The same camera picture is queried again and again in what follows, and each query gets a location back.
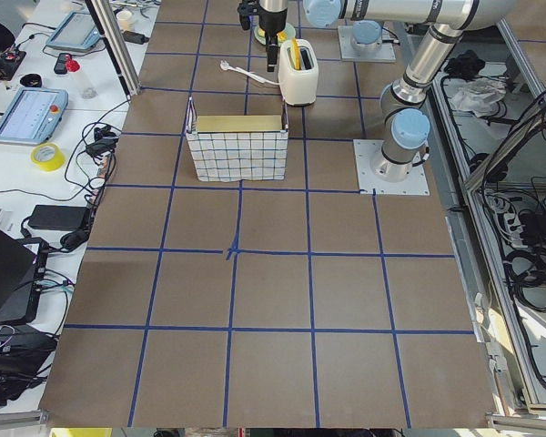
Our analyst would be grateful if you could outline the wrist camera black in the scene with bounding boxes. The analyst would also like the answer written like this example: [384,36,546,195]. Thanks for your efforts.
[237,0,258,31]

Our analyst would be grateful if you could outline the bread slice in toaster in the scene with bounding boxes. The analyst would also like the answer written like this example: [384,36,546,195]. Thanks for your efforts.
[289,38,301,71]

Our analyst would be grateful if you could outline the green plate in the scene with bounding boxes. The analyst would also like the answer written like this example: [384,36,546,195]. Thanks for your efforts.
[253,23,296,46]

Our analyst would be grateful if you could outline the white paper cup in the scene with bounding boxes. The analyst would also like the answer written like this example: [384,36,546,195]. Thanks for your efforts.
[116,10,135,31]

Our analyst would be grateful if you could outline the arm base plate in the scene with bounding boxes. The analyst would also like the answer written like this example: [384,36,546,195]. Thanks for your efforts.
[338,25,396,63]
[353,139,430,196]

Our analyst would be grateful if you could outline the teach pendant far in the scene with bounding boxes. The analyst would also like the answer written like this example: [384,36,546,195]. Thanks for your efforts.
[45,11,100,52]

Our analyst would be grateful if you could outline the black phone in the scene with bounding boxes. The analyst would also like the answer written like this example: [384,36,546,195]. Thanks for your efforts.
[54,53,72,76]

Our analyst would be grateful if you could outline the black power adapter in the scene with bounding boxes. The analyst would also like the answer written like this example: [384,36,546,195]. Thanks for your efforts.
[122,31,149,45]

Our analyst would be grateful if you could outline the black power brick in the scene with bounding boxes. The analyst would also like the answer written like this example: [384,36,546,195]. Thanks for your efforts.
[28,205,89,231]

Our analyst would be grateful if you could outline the aluminium frame post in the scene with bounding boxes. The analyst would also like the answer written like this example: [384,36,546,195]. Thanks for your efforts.
[86,0,140,97]

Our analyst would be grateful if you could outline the wire basket wooden shelf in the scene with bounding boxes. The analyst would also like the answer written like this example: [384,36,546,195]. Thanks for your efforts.
[186,98,289,182]

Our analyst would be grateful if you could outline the black round cap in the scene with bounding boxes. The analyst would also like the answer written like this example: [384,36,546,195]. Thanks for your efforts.
[19,74,43,88]

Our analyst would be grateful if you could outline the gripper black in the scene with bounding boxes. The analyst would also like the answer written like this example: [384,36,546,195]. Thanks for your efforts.
[258,7,286,72]

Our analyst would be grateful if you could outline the yellow tape roll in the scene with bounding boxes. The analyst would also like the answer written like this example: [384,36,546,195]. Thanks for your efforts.
[30,143,65,172]

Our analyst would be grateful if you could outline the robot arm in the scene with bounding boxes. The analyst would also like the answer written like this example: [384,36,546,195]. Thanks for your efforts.
[303,0,515,183]
[238,1,383,72]

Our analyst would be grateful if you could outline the teach pendant near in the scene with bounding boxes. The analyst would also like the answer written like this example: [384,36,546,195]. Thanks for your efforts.
[0,87,68,146]

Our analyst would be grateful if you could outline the black laptop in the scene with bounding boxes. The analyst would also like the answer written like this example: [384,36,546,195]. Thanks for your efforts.
[0,229,47,326]

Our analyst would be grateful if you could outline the squeeze bottle red cap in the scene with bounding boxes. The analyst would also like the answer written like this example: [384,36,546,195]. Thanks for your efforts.
[66,57,97,99]

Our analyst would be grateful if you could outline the white toaster power cable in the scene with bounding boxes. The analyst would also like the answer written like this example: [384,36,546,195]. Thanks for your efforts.
[218,60,283,87]

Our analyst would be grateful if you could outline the teach pendant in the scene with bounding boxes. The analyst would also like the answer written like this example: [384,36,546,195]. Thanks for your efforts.
[0,87,68,146]
[45,11,100,52]

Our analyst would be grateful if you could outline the white toaster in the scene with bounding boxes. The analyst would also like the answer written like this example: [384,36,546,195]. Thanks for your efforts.
[278,38,319,107]

